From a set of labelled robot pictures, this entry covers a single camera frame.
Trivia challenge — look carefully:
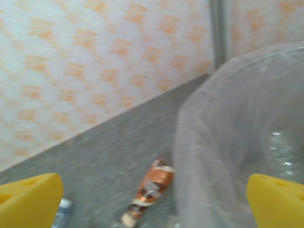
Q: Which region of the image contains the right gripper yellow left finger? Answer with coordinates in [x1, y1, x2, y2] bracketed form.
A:
[0, 172, 64, 228]

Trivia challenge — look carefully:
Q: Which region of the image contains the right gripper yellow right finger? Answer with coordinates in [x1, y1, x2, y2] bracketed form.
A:
[246, 173, 304, 228]

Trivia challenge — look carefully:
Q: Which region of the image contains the white cap clear water bottle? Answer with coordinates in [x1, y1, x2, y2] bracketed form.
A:
[52, 198, 73, 228]

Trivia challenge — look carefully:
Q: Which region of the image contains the translucent plastic-lined bin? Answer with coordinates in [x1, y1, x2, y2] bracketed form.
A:
[172, 40, 304, 228]

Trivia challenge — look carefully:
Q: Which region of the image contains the translucent round plastic bin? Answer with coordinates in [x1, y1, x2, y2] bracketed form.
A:
[180, 45, 304, 228]

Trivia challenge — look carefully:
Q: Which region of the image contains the brown label plastic bottle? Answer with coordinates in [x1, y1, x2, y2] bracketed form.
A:
[120, 158, 176, 226]

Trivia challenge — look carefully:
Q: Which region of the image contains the aluminium frame post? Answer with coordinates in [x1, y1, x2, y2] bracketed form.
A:
[209, 0, 232, 72]

